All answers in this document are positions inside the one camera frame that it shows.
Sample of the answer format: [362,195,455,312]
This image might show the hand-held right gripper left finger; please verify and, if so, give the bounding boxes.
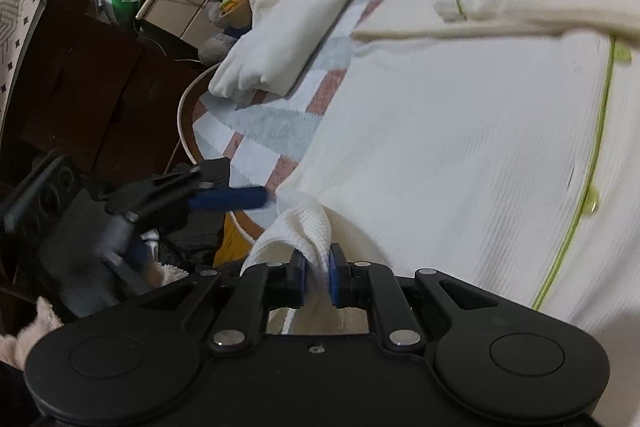
[136,251,308,354]

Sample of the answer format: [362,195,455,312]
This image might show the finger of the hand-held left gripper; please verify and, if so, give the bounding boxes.
[107,158,232,208]
[125,184,269,229]

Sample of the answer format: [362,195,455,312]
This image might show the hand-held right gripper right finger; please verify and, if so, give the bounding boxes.
[329,243,501,354]

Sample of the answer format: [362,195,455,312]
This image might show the cream top with green trim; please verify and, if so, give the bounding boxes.
[242,0,640,338]

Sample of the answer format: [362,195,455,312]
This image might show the dark clothes heap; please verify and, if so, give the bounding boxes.
[145,207,227,279]

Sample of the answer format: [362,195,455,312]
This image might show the yellow cloth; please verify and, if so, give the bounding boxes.
[214,214,255,269]

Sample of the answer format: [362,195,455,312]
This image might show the checkered printed play mat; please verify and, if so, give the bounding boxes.
[192,0,404,268]

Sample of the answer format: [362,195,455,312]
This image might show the pink fluffy cloth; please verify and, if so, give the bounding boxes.
[0,297,65,371]

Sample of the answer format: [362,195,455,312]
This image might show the brown wooden dresser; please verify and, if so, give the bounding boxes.
[0,0,206,218]

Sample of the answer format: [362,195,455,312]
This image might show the cream nightstand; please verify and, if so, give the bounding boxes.
[135,0,214,56]

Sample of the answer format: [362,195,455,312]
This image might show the cream pants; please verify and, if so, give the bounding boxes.
[209,0,377,98]

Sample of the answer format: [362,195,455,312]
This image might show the geometric patterned cloth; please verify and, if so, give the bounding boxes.
[0,0,99,108]

